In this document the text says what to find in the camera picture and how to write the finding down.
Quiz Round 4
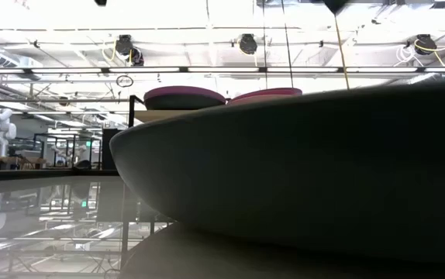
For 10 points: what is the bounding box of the pink peach plate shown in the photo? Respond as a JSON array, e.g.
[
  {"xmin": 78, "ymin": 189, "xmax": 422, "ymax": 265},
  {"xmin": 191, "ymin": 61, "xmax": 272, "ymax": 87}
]
[{"xmin": 226, "ymin": 88, "xmax": 303, "ymax": 106}]

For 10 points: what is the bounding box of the purple plate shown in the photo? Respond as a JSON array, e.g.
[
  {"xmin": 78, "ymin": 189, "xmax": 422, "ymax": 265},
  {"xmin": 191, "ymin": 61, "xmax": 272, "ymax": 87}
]
[{"xmin": 143, "ymin": 85, "xmax": 227, "ymax": 111}]

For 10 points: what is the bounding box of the dark round ceiling device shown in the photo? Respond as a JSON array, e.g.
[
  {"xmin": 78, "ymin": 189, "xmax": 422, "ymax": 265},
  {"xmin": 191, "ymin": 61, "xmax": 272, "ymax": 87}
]
[{"xmin": 129, "ymin": 46, "xmax": 145, "ymax": 67}]

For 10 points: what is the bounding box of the long ceiling light strip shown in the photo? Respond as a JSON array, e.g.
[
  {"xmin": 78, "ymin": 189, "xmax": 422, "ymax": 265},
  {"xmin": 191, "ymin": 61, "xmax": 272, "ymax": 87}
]
[{"xmin": 0, "ymin": 66, "xmax": 445, "ymax": 74}]

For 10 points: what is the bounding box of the black cabinet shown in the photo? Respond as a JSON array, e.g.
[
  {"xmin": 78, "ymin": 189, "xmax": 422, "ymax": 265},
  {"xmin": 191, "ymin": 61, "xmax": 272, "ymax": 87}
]
[{"xmin": 101, "ymin": 128, "xmax": 125, "ymax": 171}]

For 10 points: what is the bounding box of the large dark grey plate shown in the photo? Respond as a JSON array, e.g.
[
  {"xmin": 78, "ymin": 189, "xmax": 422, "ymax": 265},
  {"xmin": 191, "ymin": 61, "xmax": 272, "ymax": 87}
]
[{"xmin": 109, "ymin": 79, "xmax": 445, "ymax": 268}]

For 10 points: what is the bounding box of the wooden workbench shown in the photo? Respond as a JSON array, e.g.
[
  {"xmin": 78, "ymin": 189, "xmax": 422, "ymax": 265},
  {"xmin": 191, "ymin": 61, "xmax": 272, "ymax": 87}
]
[{"xmin": 0, "ymin": 155, "xmax": 47, "ymax": 171}]

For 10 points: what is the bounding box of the black ceiling cable reel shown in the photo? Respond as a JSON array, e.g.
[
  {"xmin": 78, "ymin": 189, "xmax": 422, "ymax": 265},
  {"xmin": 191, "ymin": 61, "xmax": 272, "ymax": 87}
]
[
  {"xmin": 414, "ymin": 33, "xmax": 437, "ymax": 55},
  {"xmin": 238, "ymin": 33, "xmax": 258, "ymax": 55},
  {"xmin": 114, "ymin": 34, "xmax": 134, "ymax": 56}
]

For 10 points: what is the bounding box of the yellow hanging cable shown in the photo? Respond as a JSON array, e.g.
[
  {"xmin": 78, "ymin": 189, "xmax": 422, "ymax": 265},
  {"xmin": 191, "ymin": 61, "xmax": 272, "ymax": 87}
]
[{"xmin": 333, "ymin": 13, "xmax": 350, "ymax": 90}]

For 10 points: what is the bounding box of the black hanging cable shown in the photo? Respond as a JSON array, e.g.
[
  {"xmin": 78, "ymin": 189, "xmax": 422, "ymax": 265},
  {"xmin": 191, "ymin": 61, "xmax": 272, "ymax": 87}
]
[{"xmin": 281, "ymin": 0, "xmax": 295, "ymax": 89}]

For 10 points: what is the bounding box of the hanging black ring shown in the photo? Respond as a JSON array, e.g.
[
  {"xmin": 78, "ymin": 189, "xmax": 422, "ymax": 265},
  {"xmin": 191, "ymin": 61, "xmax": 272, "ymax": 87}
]
[{"xmin": 116, "ymin": 74, "xmax": 135, "ymax": 88}]

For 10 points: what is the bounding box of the thin dark hanging cable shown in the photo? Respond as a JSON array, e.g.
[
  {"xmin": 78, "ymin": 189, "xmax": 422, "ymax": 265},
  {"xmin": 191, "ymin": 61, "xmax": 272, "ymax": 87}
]
[{"xmin": 261, "ymin": 0, "xmax": 267, "ymax": 89}]

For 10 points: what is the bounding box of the black metal workcell frame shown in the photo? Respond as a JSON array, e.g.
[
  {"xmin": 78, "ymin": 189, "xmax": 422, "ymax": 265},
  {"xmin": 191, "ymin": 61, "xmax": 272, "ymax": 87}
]
[{"xmin": 33, "ymin": 133, "xmax": 102, "ymax": 168}]

